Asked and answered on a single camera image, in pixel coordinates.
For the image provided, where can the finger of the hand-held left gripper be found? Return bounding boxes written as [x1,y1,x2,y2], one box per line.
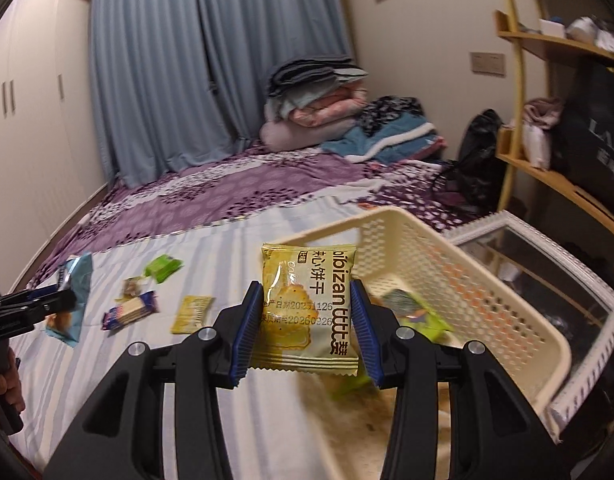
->
[0,290,79,333]
[0,285,63,311]

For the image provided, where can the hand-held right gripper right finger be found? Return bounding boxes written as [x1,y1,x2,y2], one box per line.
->
[349,279,572,480]

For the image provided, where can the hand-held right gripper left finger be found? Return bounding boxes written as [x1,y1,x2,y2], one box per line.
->
[44,280,264,480]

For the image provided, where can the light blue snack packet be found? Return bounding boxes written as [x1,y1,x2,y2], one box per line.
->
[44,252,94,348]

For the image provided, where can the dark teal snack packet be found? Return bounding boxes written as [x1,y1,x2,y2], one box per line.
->
[384,287,424,319]

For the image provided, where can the yellow biscuit packet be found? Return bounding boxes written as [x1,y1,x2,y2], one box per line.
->
[247,243,360,376]
[170,296,215,336]

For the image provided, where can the purple-ended cracker packet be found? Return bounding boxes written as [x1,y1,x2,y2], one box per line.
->
[101,291,159,332]

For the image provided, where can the small green snack packet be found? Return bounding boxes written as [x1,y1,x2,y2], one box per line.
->
[144,255,184,283]

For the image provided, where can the cream perforated plastic basket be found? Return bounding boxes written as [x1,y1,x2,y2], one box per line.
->
[272,206,572,480]

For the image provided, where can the person's left hand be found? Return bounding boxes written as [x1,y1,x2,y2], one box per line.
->
[0,372,26,413]

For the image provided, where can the grey striped blanket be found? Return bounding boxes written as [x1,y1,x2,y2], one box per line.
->
[7,205,388,480]

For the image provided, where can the purple floral bedsheet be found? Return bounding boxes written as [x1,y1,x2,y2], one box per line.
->
[24,142,492,291]

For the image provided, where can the white wardrobe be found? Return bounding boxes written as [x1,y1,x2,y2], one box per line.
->
[0,0,110,281]

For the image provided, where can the blue fleece blanket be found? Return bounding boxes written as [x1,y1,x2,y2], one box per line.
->
[321,112,445,165]

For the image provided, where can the pink striped blanket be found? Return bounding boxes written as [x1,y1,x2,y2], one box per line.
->
[412,134,448,159]

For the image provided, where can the black backpack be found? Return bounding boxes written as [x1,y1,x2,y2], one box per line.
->
[434,109,505,216]

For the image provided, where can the white framed mirror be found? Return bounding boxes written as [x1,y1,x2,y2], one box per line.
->
[444,210,614,446]

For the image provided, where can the leopard print cloth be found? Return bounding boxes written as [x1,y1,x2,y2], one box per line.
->
[357,96,425,136]

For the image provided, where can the pink folded quilt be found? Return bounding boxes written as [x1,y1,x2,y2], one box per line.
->
[289,97,370,128]

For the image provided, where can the pale green folded blanket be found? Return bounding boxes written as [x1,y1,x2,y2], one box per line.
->
[277,82,338,117]

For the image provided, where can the white plastic bag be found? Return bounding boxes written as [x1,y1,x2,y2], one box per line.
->
[524,122,552,168]

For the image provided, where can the blue curtain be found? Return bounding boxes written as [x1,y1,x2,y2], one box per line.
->
[90,0,360,188]

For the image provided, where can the pink folded cloth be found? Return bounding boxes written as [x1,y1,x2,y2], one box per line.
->
[524,97,562,128]

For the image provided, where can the black tote bag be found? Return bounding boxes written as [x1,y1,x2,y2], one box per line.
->
[552,55,614,201]

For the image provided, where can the wooden shelf unit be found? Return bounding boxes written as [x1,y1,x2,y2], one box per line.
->
[492,0,614,246]

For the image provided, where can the white sneaker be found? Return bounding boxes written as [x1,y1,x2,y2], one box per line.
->
[567,16,600,43]

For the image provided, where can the white sneakers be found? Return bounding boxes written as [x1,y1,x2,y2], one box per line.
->
[594,27,614,57]

